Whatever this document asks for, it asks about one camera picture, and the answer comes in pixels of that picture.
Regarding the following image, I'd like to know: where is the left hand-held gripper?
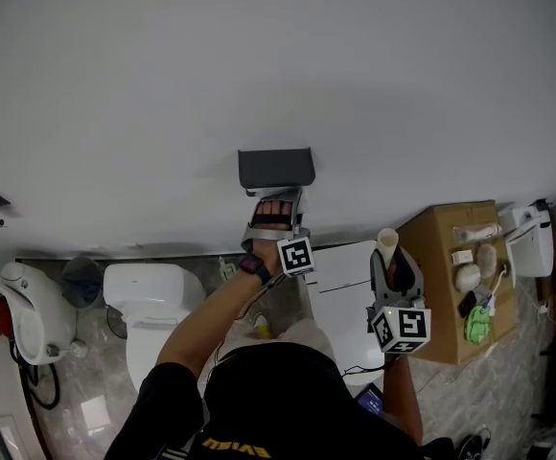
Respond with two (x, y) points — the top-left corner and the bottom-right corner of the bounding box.
(240, 187), (316, 278)

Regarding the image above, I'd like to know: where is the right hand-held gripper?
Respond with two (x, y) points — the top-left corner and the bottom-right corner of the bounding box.
(365, 245), (433, 356)

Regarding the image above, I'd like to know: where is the cardboard paper roll core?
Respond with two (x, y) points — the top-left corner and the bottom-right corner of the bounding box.
(377, 227), (401, 268)

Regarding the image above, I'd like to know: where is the person's left forearm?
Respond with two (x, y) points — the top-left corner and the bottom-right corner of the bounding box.
(155, 237), (280, 378)

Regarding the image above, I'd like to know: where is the person's right forearm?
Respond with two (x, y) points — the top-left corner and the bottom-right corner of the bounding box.
(382, 352), (425, 445)

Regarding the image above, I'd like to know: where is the dark wall paper holder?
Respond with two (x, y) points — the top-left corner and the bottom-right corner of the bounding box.
(237, 147), (317, 197)

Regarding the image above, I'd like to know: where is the white square-lidded toilet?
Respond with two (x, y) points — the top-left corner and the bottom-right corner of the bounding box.
(304, 240), (387, 400)

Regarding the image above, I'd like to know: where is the white appliance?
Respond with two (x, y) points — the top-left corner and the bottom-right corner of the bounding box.
(498, 201), (555, 279)

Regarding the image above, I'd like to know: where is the white rounded toilet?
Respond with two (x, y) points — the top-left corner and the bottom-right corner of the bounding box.
(103, 262), (208, 395)

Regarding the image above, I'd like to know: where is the person's left hand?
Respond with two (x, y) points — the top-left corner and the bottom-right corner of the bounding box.
(252, 199), (293, 228)

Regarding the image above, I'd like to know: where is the brown cardboard box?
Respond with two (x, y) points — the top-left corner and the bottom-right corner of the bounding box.
(396, 200), (520, 366)

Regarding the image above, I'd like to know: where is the white round sponge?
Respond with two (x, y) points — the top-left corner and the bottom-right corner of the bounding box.
(453, 262), (482, 293)

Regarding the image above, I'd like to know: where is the black phone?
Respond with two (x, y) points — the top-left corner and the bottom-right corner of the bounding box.
(457, 289), (478, 320)

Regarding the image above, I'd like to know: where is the black wristwatch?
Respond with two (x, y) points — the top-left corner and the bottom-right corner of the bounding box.
(238, 254), (274, 287)

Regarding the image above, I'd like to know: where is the green cloth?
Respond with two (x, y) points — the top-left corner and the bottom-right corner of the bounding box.
(464, 304), (493, 346)

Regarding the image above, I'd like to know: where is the beige fluffy duster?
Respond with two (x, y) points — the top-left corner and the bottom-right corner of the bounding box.
(476, 242), (499, 280)

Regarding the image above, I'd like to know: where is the plastic-wrapped beige roll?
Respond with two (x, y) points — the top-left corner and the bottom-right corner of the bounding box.
(452, 222), (504, 245)

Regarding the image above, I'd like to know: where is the person's beige trouser leg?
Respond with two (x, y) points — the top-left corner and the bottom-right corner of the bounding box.
(277, 317), (337, 359)

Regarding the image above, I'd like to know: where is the blue-screen phone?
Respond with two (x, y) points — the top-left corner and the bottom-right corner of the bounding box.
(357, 381), (386, 417)

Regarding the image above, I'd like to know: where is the person's white shoe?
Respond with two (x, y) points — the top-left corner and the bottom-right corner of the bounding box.
(252, 313), (275, 340)

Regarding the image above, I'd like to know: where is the person's black shirt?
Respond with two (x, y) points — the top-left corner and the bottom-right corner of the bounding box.
(103, 342), (456, 460)

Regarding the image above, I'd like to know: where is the dark round dish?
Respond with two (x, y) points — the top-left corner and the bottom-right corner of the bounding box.
(105, 304), (128, 341)

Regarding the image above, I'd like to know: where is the grey waste bin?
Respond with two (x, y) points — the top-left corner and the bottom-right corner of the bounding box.
(61, 255), (107, 311)

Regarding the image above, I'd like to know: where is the red canister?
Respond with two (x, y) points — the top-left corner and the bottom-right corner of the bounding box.
(0, 295), (13, 337)

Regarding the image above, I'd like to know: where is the right hand-held gripper cable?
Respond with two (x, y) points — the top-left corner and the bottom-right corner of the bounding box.
(342, 359), (387, 379)

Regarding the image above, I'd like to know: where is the hand-held gripper cable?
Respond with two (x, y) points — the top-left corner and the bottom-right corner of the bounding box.
(342, 359), (387, 379)
(210, 275), (280, 368)

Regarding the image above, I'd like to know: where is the white-handled brush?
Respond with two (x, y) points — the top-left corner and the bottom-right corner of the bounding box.
(481, 264), (510, 307)

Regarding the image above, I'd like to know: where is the left hand-held gripper cable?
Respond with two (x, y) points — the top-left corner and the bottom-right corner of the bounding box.
(210, 275), (280, 368)

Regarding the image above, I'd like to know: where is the black hose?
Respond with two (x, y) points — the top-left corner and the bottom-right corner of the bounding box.
(9, 335), (61, 460)

